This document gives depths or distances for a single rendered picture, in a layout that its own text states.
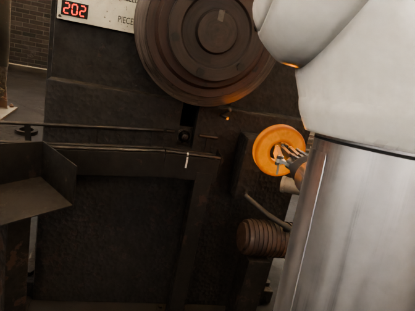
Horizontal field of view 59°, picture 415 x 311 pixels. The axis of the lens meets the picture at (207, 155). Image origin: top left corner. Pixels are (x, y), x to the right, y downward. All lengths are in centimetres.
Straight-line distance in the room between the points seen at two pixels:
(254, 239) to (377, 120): 106
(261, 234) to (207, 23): 69
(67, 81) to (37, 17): 617
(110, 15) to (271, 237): 90
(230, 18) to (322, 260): 92
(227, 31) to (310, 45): 88
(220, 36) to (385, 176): 90
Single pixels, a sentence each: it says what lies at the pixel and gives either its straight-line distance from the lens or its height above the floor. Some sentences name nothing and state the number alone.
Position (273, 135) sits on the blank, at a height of 87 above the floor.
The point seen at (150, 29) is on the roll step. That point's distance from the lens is 115.
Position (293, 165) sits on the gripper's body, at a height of 84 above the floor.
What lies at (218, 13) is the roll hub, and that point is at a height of 116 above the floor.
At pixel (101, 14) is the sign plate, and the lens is 130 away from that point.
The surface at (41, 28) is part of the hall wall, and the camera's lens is 744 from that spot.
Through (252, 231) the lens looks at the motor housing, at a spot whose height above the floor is 52.
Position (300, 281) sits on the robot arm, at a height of 94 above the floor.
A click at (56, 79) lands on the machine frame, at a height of 87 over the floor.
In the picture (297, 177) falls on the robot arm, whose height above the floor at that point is 83.
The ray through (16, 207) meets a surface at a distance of 105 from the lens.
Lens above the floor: 109
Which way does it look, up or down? 17 degrees down
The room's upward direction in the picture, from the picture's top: 12 degrees clockwise
